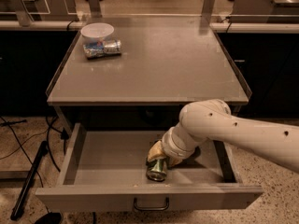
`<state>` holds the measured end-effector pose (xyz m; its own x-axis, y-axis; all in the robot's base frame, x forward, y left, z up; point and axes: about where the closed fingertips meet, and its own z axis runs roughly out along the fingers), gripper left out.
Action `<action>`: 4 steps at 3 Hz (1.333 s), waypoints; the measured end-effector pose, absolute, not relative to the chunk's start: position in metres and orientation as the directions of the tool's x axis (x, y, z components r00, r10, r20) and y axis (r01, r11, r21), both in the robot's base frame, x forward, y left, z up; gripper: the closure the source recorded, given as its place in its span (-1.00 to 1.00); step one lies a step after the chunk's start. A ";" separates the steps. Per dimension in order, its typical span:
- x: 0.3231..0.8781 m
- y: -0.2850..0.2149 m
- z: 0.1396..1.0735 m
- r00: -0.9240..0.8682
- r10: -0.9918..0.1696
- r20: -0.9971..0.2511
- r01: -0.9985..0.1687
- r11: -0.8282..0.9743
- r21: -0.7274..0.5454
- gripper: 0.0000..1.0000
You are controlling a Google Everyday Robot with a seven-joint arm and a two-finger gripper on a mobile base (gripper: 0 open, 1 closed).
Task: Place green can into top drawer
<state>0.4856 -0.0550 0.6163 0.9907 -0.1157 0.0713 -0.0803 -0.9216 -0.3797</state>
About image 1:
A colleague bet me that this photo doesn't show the black floor cables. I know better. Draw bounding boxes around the black floor cables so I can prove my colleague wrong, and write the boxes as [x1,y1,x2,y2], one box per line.
[0,115,68,189]

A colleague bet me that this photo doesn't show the green soda can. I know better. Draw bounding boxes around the green soda can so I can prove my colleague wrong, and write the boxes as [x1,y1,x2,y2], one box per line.
[146,158,168,182]

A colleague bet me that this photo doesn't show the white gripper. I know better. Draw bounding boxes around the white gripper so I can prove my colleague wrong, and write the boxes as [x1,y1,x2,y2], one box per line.
[147,124,203,168]

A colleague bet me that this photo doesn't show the black drawer handle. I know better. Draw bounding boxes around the black drawer handle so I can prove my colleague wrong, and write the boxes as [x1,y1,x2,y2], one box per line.
[133,197,170,212]

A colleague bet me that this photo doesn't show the background desk right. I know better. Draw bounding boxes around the background desk right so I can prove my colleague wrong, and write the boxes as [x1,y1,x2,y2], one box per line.
[230,0,299,23]

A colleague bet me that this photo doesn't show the blue silver crushed can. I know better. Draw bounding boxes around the blue silver crushed can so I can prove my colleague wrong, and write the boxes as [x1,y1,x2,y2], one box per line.
[83,39,121,59]

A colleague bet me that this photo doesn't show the white bowl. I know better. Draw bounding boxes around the white bowl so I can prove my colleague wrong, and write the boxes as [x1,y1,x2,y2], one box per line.
[80,22,114,42]

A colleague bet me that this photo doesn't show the open grey top drawer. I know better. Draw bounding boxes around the open grey top drawer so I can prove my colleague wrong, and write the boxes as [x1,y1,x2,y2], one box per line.
[36,123,263,212]

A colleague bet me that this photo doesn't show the background desk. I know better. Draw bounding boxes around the background desk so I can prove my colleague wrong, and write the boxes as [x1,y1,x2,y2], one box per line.
[0,0,78,21]
[230,0,299,23]

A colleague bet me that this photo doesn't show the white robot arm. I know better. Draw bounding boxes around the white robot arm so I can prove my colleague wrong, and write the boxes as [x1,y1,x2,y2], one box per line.
[147,99,299,173]

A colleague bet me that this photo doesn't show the background desk left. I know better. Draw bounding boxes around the background desk left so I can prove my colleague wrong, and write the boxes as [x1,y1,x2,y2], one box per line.
[0,0,78,21]

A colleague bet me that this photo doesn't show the black bar on floor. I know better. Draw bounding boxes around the black bar on floor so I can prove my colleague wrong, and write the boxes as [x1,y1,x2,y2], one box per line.
[10,141,47,221]

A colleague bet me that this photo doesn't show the grey cabinet with top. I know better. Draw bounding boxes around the grey cabinet with top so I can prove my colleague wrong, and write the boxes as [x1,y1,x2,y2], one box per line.
[47,16,251,131]

